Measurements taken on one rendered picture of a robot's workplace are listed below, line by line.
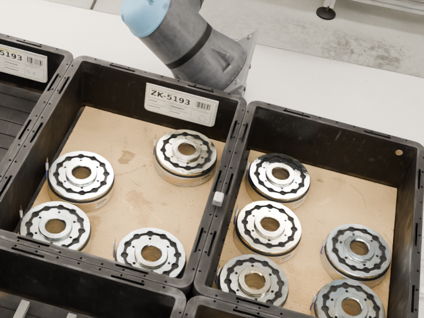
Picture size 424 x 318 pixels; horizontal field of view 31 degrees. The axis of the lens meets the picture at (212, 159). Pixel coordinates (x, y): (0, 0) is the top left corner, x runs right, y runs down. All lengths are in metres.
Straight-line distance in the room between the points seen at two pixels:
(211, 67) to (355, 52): 1.63
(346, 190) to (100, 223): 0.42
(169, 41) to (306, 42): 1.63
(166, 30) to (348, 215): 0.47
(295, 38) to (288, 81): 1.33
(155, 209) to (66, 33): 0.64
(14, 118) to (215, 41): 0.40
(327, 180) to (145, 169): 0.31
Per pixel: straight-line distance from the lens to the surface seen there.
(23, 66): 1.36
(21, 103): 1.37
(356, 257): 1.17
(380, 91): 1.74
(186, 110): 1.30
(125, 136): 1.31
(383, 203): 1.31
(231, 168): 1.15
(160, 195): 1.23
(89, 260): 1.02
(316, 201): 1.27
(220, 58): 1.46
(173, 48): 1.43
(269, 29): 3.02
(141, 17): 1.41
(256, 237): 1.16
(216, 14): 3.04
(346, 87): 1.72
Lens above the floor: 1.76
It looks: 46 degrees down
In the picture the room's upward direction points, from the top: 11 degrees clockwise
